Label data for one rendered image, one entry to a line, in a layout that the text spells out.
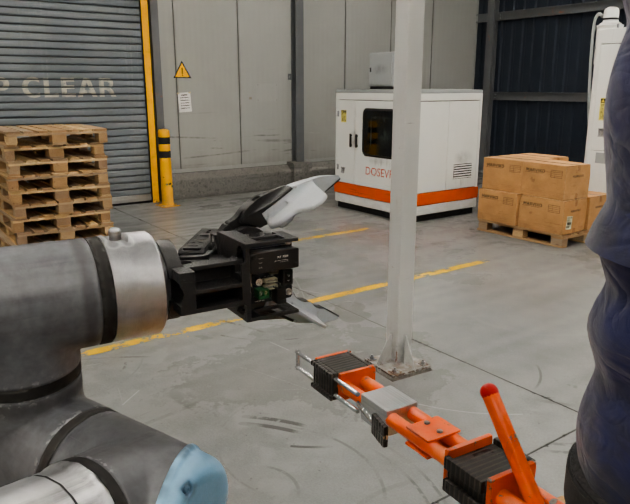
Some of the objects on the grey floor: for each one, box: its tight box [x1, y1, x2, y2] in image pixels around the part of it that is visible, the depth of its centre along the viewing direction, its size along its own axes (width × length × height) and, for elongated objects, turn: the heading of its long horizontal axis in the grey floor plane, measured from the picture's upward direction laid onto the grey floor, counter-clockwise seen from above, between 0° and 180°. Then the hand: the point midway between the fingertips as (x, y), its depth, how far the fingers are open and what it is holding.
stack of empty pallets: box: [0, 124, 114, 247], centre depth 721 cm, size 129×110×131 cm
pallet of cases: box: [477, 153, 606, 248], centre depth 776 cm, size 121×103×90 cm
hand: (336, 246), depth 68 cm, fingers open, 14 cm apart
